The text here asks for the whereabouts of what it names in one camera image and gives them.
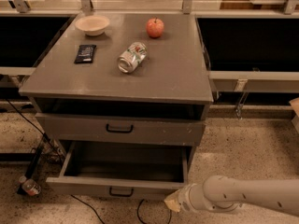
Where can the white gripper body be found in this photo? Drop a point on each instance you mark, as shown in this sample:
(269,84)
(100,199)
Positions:
(186,197)

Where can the black power strip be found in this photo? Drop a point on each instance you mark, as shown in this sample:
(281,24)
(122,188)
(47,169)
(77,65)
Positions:
(34,161)

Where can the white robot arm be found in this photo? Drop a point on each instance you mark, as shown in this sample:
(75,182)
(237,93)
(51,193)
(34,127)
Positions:
(222,194)

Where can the grey drawer cabinet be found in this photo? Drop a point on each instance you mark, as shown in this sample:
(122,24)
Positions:
(171,82)

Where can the red apple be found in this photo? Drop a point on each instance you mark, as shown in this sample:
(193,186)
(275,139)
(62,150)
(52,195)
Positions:
(155,27)

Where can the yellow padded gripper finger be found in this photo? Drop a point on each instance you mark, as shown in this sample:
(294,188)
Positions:
(173,201)

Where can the grey top drawer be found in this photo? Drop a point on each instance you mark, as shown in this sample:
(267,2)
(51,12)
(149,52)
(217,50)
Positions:
(121,129)

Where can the silver soda can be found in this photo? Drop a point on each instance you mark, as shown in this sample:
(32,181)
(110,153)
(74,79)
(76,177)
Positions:
(132,57)

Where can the black snack bar packet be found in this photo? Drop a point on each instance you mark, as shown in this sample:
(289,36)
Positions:
(85,54)

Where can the grey drawer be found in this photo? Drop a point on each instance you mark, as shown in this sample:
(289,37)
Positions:
(122,170)
(121,129)

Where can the beige paper bowl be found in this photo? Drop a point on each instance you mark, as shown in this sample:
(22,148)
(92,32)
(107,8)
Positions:
(92,25)

